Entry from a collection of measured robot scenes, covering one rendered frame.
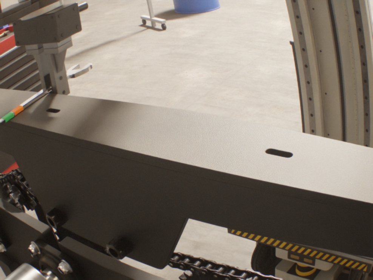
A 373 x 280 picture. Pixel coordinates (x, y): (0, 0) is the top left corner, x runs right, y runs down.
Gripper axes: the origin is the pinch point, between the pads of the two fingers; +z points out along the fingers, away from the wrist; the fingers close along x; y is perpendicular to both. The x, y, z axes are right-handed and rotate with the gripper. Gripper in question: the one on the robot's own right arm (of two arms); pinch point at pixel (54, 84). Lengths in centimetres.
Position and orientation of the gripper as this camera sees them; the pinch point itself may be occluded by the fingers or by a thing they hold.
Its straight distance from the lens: 76.4
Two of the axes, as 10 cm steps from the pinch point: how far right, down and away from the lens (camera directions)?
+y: 5.9, -4.8, 6.6
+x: -7.9, -1.7, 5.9
